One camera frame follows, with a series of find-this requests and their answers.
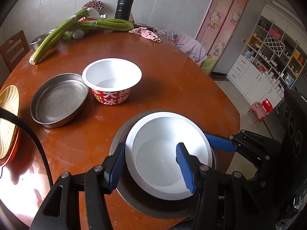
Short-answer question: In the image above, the red noodle bowl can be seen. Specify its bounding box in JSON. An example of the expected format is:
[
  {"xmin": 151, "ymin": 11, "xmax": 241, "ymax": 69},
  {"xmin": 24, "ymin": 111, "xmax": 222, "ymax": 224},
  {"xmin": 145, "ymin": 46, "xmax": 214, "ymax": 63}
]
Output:
[
  {"xmin": 125, "ymin": 112, "xmax": 213, "ymax": 200},
  {"xmin": 82, "ymin": 58, "xmax": 142, "ymax": 106}
]

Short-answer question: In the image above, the steel mixing bowl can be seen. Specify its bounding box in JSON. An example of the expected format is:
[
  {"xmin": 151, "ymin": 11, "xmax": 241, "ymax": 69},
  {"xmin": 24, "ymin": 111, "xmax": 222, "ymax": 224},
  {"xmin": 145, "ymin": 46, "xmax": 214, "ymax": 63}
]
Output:
[{"xmin": 109, "ymin": 111, "xmax": 216, "ymax": 219}]

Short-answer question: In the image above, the steel pan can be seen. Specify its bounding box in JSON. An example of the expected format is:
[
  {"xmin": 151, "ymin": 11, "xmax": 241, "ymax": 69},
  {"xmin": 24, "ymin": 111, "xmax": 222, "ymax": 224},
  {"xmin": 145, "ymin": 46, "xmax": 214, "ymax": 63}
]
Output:
[{"xmin": 30, "ymin": 73, "xmax": 88, "ymax": 128}]

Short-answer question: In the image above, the orange pig-shaped plate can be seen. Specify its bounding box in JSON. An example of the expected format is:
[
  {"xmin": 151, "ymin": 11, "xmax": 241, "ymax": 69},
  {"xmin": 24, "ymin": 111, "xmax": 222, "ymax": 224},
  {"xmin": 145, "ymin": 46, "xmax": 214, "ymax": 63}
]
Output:
[{"xmin": 0, "ymin": 127, "xmax": 20, "ymax": 168}]

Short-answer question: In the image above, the yellow shell-shaped plate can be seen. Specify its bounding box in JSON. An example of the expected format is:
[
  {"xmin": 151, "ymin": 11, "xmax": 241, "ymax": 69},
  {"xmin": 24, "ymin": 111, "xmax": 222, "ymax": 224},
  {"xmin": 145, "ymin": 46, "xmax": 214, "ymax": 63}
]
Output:
[{"xmin": 0, "ymin": 84, "xmax": 20, "ymax": 160}]

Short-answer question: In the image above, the pink child stool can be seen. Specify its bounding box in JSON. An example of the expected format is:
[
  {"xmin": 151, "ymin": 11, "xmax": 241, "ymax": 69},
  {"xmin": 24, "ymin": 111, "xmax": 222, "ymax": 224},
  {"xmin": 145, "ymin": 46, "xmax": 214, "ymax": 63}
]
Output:
[{"xmin": 247, "ymin": 99, "xmax": 273, "ymax": 123}]

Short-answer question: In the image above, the lilac child's garment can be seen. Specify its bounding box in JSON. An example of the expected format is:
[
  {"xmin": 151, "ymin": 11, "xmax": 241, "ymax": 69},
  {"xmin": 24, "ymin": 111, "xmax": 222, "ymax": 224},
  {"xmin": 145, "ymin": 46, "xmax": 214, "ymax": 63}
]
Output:
[{"xmin": 156, "ymin": 29, "xmax": 208, "ymax": 66}]

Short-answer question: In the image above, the white shelf cabinet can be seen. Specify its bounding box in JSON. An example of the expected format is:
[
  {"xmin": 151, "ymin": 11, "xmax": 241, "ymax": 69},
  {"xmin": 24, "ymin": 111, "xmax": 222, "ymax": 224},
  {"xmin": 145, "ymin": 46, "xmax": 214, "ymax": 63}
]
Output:
[{"xmin": 227, "ymin": 5, "xmax": 306, "ymax": 106}]

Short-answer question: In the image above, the white foam-net fruit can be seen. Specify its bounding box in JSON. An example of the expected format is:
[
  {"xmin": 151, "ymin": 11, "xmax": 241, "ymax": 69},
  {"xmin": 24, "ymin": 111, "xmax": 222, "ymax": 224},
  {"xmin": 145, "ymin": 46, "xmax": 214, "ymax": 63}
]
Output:
[{"xmin": 72, "ymin": 29, "xmax": 85, "ymax": 39}]

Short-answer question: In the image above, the pink cloth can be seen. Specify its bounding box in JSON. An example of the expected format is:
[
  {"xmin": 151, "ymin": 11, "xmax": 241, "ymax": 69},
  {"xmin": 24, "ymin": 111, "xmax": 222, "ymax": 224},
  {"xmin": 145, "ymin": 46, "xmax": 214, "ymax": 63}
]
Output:
[{"xmin": 129, "ymin": 27, "xmax": 162, "ymax": 43}]

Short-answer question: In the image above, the hello kitty pink curtain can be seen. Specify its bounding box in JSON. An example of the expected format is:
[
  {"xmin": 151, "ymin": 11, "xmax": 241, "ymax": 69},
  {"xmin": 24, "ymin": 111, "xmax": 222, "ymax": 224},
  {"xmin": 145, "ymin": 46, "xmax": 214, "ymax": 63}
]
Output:
[{"xmin": 196, "ymin": 0, "xmax": 249, "ymax": 74}]

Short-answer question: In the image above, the celery bunch rear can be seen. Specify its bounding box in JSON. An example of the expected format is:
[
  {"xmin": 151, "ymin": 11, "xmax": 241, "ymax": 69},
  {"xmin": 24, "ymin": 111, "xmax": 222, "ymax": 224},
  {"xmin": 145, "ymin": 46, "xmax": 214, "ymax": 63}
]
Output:
[{"xmin": 69, "ymin": 19, "xmax": 134, "ymax": 32}]

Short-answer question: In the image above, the celery bunch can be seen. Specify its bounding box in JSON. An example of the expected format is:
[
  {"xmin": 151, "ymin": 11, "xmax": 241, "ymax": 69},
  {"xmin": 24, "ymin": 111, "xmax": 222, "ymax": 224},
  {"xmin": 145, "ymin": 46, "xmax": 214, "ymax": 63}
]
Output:
[
  {"xmin": 29, "ymin": 9, "xmax": 89, "ymax": 65},
  {"xmin": 69, "ymin": 19, "xmax": 134, "ymax": 32}
]

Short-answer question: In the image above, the celery bunch front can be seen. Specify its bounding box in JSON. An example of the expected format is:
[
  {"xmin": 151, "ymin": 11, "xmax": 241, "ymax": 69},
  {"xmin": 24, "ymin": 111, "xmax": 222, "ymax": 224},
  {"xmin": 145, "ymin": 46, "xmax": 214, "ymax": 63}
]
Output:
[{"xmin": 29, "ymin": 9, "xmax": 89, "ymax": 65}]

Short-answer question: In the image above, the steel bowl at back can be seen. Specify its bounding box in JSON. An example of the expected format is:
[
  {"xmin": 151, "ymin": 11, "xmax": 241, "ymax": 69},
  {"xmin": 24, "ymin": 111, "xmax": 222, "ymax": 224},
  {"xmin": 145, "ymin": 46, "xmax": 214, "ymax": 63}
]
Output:
[{"xmin": 29, "ymin": 32, "xmax": 50, "ymax": 51}]

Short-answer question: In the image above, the brown wooden slat chair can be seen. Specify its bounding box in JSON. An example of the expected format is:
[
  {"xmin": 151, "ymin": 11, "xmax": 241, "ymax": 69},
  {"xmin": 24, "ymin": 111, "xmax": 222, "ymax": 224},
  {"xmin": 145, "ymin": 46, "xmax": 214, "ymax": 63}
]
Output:
[{"xmin": 1, "ymin": 30, "xmax": 30, "ymax": 72}]

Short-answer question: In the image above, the black thermos bottle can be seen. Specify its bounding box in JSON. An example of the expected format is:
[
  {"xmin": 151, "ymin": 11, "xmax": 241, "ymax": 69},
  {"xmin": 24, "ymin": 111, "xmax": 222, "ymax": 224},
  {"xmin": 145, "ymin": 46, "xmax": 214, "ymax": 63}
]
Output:
[{"xmin": 115, "ymin": 0, "xmax": 134, "ymax": 21}]

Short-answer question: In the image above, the black cable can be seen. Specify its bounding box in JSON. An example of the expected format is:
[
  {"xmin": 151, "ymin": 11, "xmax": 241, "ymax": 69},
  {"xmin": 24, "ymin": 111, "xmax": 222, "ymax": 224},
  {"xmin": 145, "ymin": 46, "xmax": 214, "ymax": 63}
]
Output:
[{"xmin": 0, "ymin": 107, "xmax": 54, "ymax": 189}]

